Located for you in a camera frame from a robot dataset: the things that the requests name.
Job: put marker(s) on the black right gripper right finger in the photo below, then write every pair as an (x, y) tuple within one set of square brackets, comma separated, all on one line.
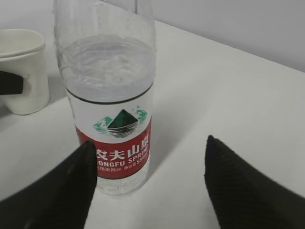
[(243, 197)]

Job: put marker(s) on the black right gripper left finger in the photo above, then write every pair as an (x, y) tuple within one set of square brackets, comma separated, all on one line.
[(61, 199)]

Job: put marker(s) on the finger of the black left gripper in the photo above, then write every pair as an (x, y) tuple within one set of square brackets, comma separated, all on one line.
[(10, 83)]

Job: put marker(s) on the white paper cup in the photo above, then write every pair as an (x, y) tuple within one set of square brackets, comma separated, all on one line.
[(22, 53)]

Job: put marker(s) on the clear water bottle red label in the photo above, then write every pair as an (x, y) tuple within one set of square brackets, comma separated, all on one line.
[(106, 55)]

